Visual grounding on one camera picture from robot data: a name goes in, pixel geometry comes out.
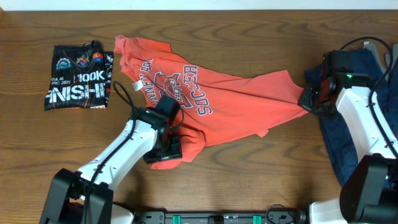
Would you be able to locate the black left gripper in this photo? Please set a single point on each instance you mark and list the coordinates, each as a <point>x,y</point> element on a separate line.
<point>168,152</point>

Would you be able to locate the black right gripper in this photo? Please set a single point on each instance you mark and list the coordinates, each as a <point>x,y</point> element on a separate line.
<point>305,101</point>

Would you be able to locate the orange soccer t-shirt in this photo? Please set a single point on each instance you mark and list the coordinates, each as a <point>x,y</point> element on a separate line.
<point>217,107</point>

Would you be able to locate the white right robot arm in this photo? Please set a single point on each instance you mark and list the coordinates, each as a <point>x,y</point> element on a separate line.
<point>364,198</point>

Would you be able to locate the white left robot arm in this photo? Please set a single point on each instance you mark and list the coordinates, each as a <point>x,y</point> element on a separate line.
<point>86,195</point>

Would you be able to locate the navy blue garment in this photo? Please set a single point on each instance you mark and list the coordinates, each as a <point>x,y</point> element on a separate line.
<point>338,141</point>

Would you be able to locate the black folded printed shirt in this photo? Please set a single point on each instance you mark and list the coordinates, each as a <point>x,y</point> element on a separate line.
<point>81,77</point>

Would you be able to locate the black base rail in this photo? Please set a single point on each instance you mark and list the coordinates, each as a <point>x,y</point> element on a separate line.
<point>275,214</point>

